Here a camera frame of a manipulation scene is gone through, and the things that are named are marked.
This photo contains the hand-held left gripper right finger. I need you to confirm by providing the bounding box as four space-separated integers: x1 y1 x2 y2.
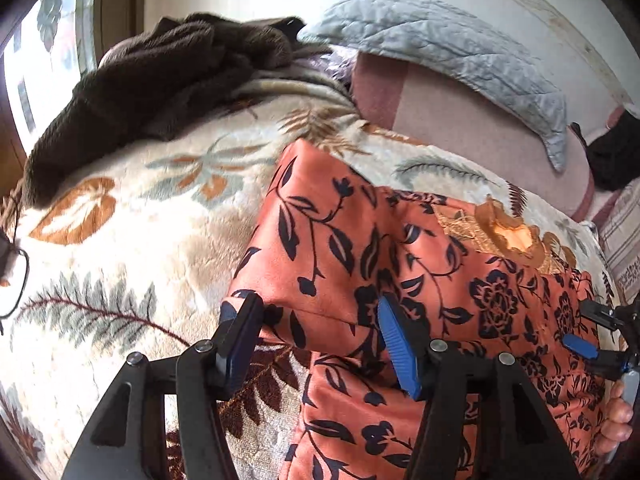
376 296 583 480

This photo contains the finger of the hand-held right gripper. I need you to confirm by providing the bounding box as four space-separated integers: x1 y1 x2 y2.
579 300 632 332
561 334 640 377

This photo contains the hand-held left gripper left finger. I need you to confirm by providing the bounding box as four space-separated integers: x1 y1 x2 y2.
60 292 266 480

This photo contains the orange black floral garment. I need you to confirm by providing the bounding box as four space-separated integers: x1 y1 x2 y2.
220 139 618 480

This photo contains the person's right hand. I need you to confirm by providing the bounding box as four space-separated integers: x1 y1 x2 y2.
597 380 636 457

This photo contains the striped cloth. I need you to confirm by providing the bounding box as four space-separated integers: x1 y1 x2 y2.
597 187 640 306

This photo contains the cream leaf-print blanket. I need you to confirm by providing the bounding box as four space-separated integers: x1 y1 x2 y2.
0 75 616 480

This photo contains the dark cloth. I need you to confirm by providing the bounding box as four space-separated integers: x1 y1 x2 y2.
570 107 640 193

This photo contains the pink cushion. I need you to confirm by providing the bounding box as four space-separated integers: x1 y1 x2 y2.
350 52 596 223

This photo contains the brown fuzzy cloth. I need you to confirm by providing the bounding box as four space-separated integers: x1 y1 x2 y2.
22 12 331 208

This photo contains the purple cloth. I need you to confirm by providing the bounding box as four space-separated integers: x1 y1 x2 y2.
295 45 361 86

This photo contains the grey quilted pillow cover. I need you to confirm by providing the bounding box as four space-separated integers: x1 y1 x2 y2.
297 0 571 173

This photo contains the stained glass window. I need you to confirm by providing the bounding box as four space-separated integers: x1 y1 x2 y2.
0 0 101 146

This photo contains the black cable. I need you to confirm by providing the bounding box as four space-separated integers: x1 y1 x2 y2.
0 230 31 336

